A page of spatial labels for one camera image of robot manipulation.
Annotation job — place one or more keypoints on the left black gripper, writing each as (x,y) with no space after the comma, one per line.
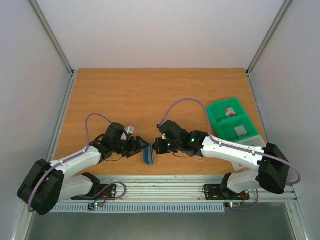
(134,149)

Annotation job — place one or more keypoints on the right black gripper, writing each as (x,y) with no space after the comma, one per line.
(161,145)

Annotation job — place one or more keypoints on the blue card holder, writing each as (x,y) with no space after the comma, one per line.
(148,155)

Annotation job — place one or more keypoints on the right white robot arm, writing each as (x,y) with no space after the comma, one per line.
(266,167)

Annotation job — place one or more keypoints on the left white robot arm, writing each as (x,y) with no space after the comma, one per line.
(48,183)

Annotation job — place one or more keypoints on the red white card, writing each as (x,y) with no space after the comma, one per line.
(229,112)

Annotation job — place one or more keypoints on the grey card in bin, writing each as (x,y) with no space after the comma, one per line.
(241,131)

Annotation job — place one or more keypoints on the green bin far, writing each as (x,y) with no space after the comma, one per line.
(216,110)

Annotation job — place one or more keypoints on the left circuit board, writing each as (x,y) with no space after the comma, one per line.
(94,206)

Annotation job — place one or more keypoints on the circuit board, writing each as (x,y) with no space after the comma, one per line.
(233,205)
(94,206)

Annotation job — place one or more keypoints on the white tray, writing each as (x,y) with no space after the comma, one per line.
(255,141)

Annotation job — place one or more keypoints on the right circuit board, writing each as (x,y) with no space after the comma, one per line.
(233,205)

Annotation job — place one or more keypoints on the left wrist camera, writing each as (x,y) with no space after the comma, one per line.
(127,133)

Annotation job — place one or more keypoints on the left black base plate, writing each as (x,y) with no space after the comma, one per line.
(110,191)

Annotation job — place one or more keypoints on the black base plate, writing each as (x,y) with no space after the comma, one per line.
(214,192)
(110,191)

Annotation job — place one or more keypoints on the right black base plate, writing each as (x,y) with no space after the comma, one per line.
(214,192)

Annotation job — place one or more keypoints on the grey slotted cable duct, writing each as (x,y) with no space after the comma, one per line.
(141,208)

